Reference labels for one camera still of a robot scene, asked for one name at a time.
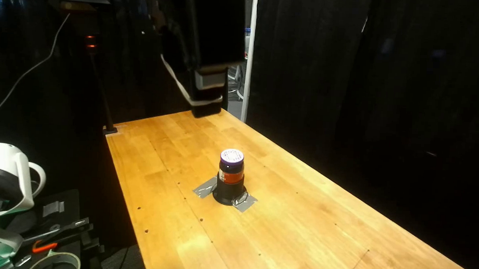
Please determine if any dark bottle with white lid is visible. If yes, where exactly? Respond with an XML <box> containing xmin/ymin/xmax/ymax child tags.
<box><xmin>218</xmin><ymin>148</ymin><xmax>246</xmax><ymax>186</ymax></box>

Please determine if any camera on mount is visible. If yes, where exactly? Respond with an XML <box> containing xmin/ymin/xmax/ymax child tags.
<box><xmin>43</xmin><ymin>0</ymin><xmax>123</xmax><ymax>136</ymax></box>

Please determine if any white cable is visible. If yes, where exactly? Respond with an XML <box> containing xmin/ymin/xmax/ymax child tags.
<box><xmin>0</xmin><ymin>10</ymin><xmax>72</xmax><ymax>130</ymax></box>

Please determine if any grey tape strip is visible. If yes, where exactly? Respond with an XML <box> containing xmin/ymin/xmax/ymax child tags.
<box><xmin>232</xmin><ymin>192</ymin><xmax>258</xmax><ymax>214</ymax></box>
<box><xmin>192</xmin><ymin>175</ymin><xmax>219</xmax><ymax>199</ymax></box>

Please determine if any office chair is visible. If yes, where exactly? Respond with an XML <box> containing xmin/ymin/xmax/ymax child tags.
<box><xmin>227</xmin><ymin>64</ymin><xmax>247</xmax><ymax>102</ymax></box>

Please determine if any white strap loop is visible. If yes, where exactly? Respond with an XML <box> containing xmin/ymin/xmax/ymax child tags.
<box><xmin>27</xmin><ymin>250</ymin><xmax>82</xmax><ymax>269</ymax></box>

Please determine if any black curtain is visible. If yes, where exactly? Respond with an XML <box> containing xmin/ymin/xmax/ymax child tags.
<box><xmin>0</xmin><ymin>0</ymin><xmax>197</xmax><ymax>157</ymax></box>
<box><xmin>244</xmin><ymin>0</ymin><xmax>479</xmax><ymax>269</ymax></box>

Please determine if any white pole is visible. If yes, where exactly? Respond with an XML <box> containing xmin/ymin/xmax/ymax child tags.
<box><xmin>240</xmin><ymin>0</ymin><xmax>260</xmax><ymax>124</ymax></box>

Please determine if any white headset with strap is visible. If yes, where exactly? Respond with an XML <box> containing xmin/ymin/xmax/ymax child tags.
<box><xmin>0</xmin><ymin>142</ymin><xmax>48</xmax><ymax>260</ymax></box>

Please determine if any black clamp with orange trigger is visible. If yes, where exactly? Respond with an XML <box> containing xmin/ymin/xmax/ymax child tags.
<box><xmin>18</xmin><ymin>214</ymin><xmax>102</xmax><ymax>262</ymax></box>

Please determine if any small grey bracket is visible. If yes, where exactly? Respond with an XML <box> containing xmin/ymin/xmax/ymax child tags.
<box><xmin>42</xmin><ymin>200</ymin><xmax>65</xmax><ymax>219</ymax></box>

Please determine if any black round bottle holder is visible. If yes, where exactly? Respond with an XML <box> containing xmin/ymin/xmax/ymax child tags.
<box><xmin>212</xmin><ymin>175</ymin><xmax>247</xmax><ymax>207</ymax></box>

